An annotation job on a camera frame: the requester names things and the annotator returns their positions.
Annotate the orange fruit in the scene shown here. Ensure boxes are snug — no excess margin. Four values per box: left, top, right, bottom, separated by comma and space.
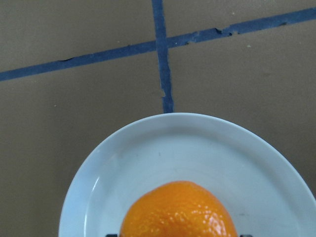
119, 181, 237, 237

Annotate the mint green plate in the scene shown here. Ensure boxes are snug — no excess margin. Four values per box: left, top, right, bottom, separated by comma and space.
58, 113, 316, 237

